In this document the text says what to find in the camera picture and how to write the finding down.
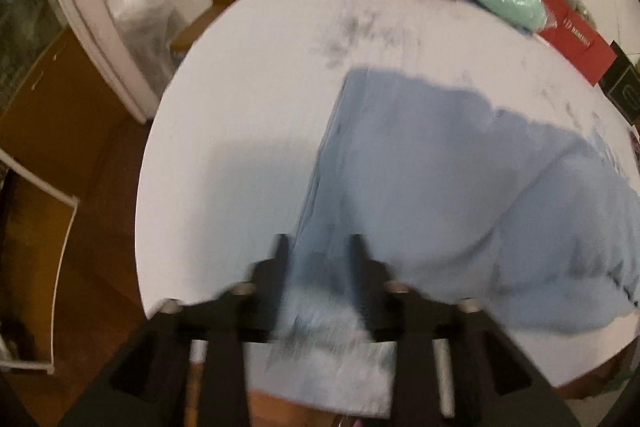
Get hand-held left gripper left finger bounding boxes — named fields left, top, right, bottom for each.
left=60, top=234, right=291, bottom=427

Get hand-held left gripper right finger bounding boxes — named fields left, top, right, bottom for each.
left=347, top=234, right=581, bottom=427

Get blue pants with green drawstring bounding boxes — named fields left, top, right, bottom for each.
left=247, top=67, right=640, bottom=418

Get white-framed brown board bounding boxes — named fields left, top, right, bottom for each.
left=0, top=152, right=81, bottom=375

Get clear plastic bag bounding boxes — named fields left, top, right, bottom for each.
left=107, top=0, right=181, bottom=72

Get red paper bag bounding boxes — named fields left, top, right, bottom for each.
left=537, top=0, right=617, bottom=86

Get black gift box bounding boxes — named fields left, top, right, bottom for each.
left=598, top=41, right=640, bottom=125

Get white curtain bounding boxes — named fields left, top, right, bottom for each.
left=37, top=0, right=211, bottom=122

